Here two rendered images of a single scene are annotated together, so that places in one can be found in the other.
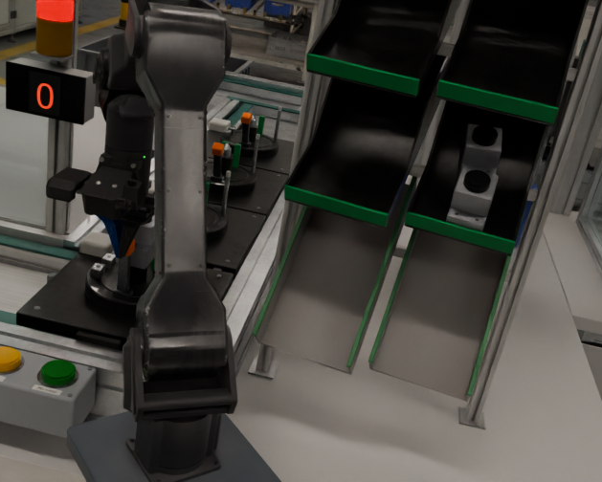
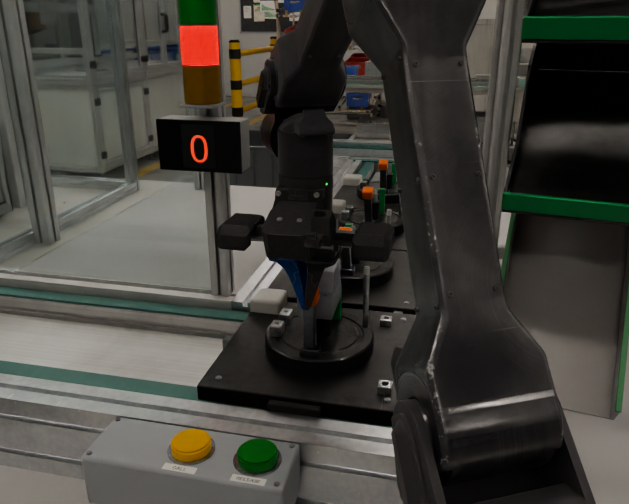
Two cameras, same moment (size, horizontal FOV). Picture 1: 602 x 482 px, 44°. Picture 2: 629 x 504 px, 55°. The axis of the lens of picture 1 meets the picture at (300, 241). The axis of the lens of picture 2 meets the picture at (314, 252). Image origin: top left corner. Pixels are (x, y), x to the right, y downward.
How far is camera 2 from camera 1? 33 cm
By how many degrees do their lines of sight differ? 8
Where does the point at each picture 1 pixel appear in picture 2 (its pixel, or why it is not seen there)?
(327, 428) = not seen: hidden behind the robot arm
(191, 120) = (449, 68)
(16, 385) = (211, 478)
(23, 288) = (197, 357)
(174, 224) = (448, 228)
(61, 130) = (218, 186)
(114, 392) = (322, 471)
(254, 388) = not seen: hidden behind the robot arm
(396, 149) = (620, 137)
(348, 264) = (575, 284)
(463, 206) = not seen: outside the picture
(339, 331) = (584, 366)
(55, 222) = (221, 284)
